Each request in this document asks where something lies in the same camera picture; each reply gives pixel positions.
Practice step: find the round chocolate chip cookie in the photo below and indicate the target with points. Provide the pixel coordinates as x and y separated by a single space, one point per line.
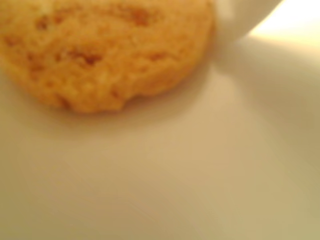
100 55

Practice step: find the white paper sheet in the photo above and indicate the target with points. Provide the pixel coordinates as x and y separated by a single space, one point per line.
175 175

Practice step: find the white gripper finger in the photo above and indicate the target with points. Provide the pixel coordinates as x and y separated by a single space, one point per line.
232 20

